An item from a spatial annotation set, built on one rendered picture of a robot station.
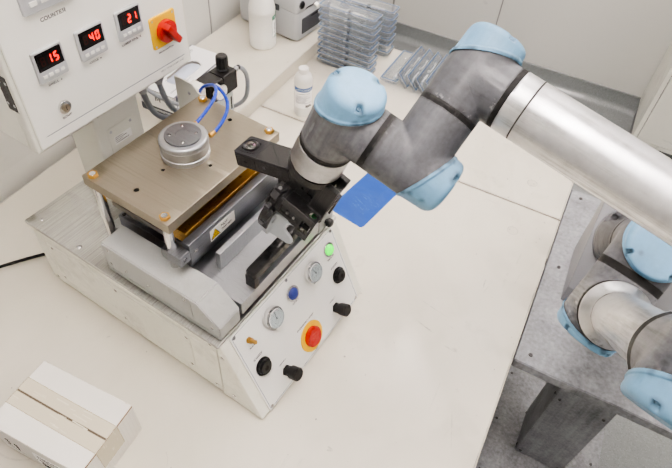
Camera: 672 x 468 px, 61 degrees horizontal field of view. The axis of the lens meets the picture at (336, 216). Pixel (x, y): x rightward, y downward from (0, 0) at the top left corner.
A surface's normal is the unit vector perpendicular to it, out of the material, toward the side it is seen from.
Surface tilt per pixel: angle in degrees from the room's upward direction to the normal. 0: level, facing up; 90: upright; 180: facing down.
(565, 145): 70
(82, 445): 2
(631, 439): 0
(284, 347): 65
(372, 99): 20
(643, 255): 37
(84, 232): 0
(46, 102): 90
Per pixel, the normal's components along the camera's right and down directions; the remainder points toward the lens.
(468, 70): -0.33, -0.07
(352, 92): 0.35, -0.50
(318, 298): 0.79, 0.11
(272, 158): -0.07, -0.73
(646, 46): -0.47, 0.62
